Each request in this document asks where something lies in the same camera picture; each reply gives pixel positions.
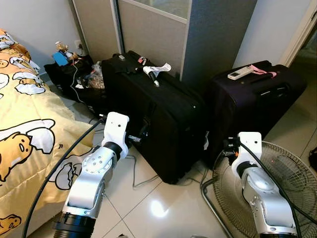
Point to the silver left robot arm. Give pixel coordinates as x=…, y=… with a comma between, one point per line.
x=91, y=173

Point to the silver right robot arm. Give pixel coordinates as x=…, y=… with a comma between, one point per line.
x=262, y=193

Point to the large black suitcase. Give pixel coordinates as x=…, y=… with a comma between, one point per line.
x=163, y=119

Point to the dark purple suitcase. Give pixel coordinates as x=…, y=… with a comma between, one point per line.
x=247, y=104

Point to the clear plastic bag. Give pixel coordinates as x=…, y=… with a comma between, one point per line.
x=96, y=79

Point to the white remote control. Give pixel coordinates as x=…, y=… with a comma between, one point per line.
x=240, y=73

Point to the white crumpled paper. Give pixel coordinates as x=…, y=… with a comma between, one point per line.
x=164, y=67

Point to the pink ribbon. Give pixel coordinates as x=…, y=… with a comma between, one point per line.
x=262, y=71

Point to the black device with antenna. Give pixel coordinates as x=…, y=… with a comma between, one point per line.
x=313, y=158

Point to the small black bag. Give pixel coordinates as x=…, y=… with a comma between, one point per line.
x=64, y=79

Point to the beige framed partition panel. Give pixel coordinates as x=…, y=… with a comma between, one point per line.
x=148, y=37

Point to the yellow cartoon egg blanket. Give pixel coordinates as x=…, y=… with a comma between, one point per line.
x=29, y=114

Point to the small blue box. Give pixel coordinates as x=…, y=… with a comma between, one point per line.
x=60, y=58

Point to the grey textured column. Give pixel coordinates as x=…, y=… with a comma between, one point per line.
x=218, y=34

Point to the tan toy figure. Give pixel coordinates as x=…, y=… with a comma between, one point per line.
x=62, y=47

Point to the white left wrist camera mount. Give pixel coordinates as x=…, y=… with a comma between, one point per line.
x=116, y=126

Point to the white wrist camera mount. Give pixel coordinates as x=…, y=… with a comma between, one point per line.
x=250, y=144
x=116, y=126

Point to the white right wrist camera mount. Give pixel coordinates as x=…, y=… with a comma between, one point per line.
x=250, y=144

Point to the white wall socket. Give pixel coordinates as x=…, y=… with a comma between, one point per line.
x=78, y=45

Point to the white door frame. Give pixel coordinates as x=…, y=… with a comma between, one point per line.
x=299, y=34

